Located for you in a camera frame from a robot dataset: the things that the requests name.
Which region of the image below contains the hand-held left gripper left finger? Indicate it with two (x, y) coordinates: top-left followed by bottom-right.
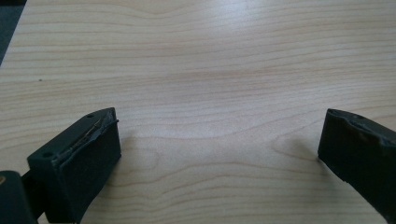
(26, 106), (122, 224)

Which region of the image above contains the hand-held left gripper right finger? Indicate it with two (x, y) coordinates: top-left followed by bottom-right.
(317, 107), (396, 224)

